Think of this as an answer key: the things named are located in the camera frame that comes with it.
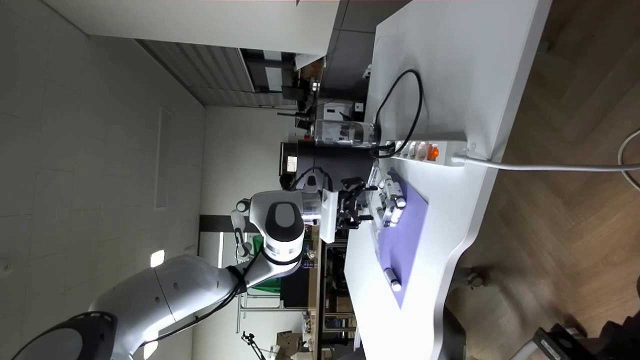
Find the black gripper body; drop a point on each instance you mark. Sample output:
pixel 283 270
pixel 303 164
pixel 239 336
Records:
pixel 349 211

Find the white cylinder with dark band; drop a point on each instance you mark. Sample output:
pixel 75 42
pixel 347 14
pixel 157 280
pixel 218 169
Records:
pixel 398 200
pixel 393 278
pixel 393 217

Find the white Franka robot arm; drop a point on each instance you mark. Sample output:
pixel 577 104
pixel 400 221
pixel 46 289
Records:
pixel 186 286

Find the purple mat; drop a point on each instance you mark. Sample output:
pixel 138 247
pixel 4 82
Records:
pixel 409 251

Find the white power strip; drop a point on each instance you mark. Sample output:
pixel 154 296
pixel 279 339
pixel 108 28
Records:
pixel 426 150

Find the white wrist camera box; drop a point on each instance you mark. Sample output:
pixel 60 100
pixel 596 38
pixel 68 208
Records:
pixel 329 221

